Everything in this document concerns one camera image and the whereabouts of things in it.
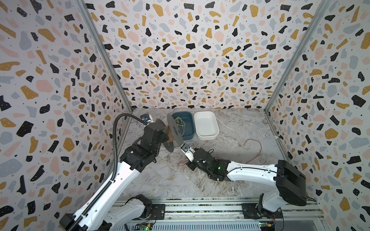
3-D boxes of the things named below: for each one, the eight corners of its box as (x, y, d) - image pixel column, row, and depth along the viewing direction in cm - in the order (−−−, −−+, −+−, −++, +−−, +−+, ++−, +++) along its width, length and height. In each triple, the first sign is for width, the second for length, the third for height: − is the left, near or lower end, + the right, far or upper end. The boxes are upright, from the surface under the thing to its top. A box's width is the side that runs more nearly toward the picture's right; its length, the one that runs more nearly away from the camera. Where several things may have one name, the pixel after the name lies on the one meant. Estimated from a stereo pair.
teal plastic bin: (184, 142, 104) (184, 137, 99) (173, 118, 119) (173, 112, 114) (201, 135, 108) (202, 130, 103) (189, 113, 123) (189, 108, 118)
